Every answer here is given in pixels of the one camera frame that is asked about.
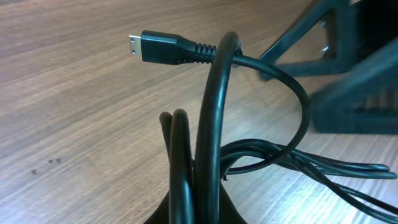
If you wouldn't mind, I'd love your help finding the thin black USB cable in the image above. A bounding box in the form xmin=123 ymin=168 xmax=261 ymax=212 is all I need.
xmin=219 ymin=138 xmax=398 ymax=224

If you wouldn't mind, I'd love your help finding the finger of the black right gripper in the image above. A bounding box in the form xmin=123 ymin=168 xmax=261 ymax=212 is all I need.
xmin=259 ymin=0 xmax=358 ymax=77
xmin=312 ymin=40 xmax=397 ymax=134

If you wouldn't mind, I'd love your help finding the thick black HDMI cable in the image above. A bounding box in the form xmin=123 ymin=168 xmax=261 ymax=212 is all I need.
xmin=128 ymin=30 xmax=312 ymax=224

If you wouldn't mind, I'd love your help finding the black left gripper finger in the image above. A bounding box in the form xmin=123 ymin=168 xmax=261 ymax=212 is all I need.
xmin=143 ymin=183 xmax=248 ymax=224

